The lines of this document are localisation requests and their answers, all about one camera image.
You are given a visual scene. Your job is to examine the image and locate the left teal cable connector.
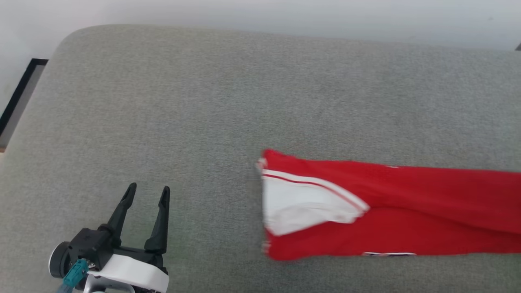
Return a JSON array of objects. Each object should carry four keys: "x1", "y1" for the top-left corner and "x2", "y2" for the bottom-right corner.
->
[{"x1": 57, "y1": 258, "x2": 90, "y2": 293}]

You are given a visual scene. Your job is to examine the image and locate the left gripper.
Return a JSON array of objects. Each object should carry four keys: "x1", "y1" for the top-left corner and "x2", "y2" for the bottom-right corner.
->
[{"x1": 97, "y1": 182, "x2": 171, "y2": 270}]

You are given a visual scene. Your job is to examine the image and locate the red white basketball jersey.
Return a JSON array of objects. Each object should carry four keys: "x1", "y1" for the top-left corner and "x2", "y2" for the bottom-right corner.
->
[{"x1": 256, "y1": 148, "x2": 521, "y2": 262}]

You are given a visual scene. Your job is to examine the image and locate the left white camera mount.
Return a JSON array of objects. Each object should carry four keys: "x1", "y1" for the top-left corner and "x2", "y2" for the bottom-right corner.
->
[{"x1": 83, "y1": 254, "x2": 170, "y2": 293}]

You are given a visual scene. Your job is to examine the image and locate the grey fabric sofa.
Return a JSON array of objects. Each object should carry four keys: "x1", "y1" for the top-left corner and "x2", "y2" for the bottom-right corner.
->
[{"x1": 0, "y1": 24, "x2": 521, "y2": 293}]

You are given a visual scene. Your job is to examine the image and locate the black frame strip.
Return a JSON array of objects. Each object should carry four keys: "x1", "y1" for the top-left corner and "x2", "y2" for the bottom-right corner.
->
[{"x1": 0, "y1": 58, "x2": 49, "y2": 138}]

